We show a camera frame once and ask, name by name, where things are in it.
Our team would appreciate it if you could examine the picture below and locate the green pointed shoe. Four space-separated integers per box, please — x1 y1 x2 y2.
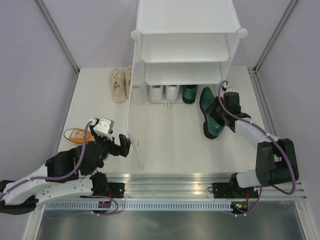
182 85 198 104
199 87 225 140

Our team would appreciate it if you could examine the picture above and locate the clear cabinet door panel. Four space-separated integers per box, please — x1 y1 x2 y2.
127 39 149 169

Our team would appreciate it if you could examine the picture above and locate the white sneaker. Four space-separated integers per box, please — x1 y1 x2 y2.
149 85 163 103
164 85 180 116

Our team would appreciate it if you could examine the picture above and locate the beige sneaker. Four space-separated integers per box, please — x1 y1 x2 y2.
124 65 133 99
109 68 127 104

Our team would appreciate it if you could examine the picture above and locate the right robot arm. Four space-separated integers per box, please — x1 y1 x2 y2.
206 91 299 198

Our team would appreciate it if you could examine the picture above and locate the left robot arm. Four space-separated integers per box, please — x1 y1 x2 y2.
0 134 131 215

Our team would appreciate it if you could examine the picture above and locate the white plastic shoe cabinet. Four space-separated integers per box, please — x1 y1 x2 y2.
130 0 248 105

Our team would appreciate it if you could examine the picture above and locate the orange sneaker upper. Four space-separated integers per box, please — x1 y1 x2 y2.
63 128 95 145

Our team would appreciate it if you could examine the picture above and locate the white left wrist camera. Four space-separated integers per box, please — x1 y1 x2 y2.
89 117 115 140

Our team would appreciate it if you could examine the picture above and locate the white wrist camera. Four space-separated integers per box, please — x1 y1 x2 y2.
220 83 235 94
89 117 115 140

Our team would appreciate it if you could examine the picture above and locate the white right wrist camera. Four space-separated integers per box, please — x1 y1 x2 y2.
220 83 235 94

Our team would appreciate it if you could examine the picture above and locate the aluminium mounting rail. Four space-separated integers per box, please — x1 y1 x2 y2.
39 172 308 201

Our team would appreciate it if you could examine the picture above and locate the white slotted cable duct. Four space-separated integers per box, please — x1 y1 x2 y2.
45 200 233 212

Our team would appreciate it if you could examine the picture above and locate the right aluminium frame post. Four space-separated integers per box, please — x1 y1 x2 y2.
253 0 300 73

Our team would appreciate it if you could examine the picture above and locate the aluminium frame post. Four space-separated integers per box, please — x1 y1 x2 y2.
253 0 300 73
33 0 80 76

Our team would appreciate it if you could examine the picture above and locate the left aluminium frame post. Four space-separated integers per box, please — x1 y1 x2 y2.
33 0 80 76

